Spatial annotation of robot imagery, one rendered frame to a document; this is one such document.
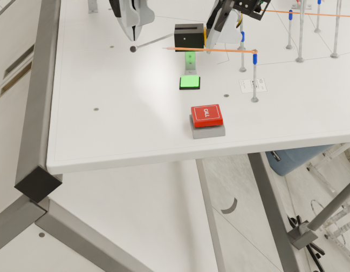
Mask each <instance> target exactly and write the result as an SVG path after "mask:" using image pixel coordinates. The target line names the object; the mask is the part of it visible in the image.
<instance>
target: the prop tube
mask: <svg viewBox="0 0 350 272"><path fill-rule="evenodd" d="M349 198H350V183H349V184H348V185H347V186H346V187H345V188H344V189H343V190H342V191H341V192H340V193H339V194H338V195H337V196H336V197H335V198H334V199H333V200H332V201H331V202H330V203H329V204H328V205H327V206H326V207H325V208H324V209H323V210H322V211H321V212H320V213H319V214H318V215H317V216H316V217H315V218H314V219H313V220H312V221H311V222H310V223H308V222H307V223H303V224H301V225H300V226H299V232H300V235H301V236H302V235H303V234H305V233H306V232H308V231H309V230H311V231H313V232H314V233H315V231H316V230H317V229H318V228H319V227H320V226H321V225H322V224H323V223H324V222H325V221H326V220H327V219H328V218H329V217H331V216H332V215H333V214H334V213H335V212H336V211H337V210H338V209H339V208H340V207H341V206H342V205H343V204H344V203H345V202H346V201H347V200H348V199H349ZM315 234H316V233H315Z"/></svg>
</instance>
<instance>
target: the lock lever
mask: <svg viewBox="0 0 350 272"><path fill-rule="evenodd" d="M171 36H174V33H171V34H169V35H166V36H164V37H161V38H158V39H156V40H153V41H151V42H148V43H145V44H142V45H139V46H136V50H138V49H139V48H141V47H144V46H147V45H149V44H153V43H155V42H158V41H160V40H163V39H166V38H168V37H171Z"/></svg>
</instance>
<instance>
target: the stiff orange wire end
mask: <svg viewBox="0 0 350 272"><path fill-rule="evenodd" d="M163 49H167V50H194V51H220V52H247V53H253V54H257V53H258V50H256V52H253V51H254V50H251V51H250V50H223V49H196V48H182V47H163Z"/></svg>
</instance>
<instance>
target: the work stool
mask: <svg viewBox="0 0 350 272"><path fill-rule="evenodd" d="M312 201H315V202H316V203H318V204H319V205H320V206H321V207H322V208H323V209H324V207H323V206H322V205H321V204H320V203H319V202H318V201H316V200H312ZM312 201H311V207H312V210H313V212H314V214H315V216H316V213H315V211H314V208H313V205H312ZM348 213H350V205H349V206H348V207H346V208H345V209H343V210H342V211H340V212H339V213H337V214H336V215H334V216H333V217H330V219H328V220H327V221H325V222H324V223H323V224H322V225H321V226H320V227H319V228H318V229H319V230H320V231H323V230H325V232H326V233H327V234H328V236H329V237H330V238H331V239H332V240H333V241H334V242H335V243H336V244H337V245H339V246H340V247H345V246H346V242H345V238H344V236H343V234H342V232H341V230H340V228H339V227H338V225H337V223H336V222H337V221H338V220H340V219H341V218H342V217H344V216H345V215H347V214H348ZM286 215H287V214H286ZM287 217H288V220H289V223H290V225H291V227H292V228H295V227H296V224H297V222H298V225H300V224H301V223H302V219H301V217H300V216H299V215H298V216H296V217H297V220H296V219H295V218H290V217H289V216H288V215H287ZM333 223H335V225H336V226H337V228H338V230H339V232H340V234H341V236H342V238H343V240H344V244H345V245H344V246H341V245H340V244H338V243H337V241H336V240H335V239H334V238H332V237H331V235H330V234H329V233H328V231H327V230H326V228H327V227H329V226H330V225H332V224H333ZM306 248H307V249H308V251H309V252H310V254H311V256H312V258H313V260H314V261H315V263H316V265H317V267H318V269H319V270H320V272H325V271H324V269H323V267H322V265H321V263H320V262H319V260H318V259H320V258H321V256H320V255H319V253H320V254H321V255H322V256H324V255H325V252H324V251H323V250H322V249H321V248H319V247H318V246H317V245H316V244H314V243H313V242H311V243H310V244H308V245H306ZM312 248H313V249H315V250H316V251H317V252H318V253H316V254H315V253H314V251H313V249H312Z"/></svg>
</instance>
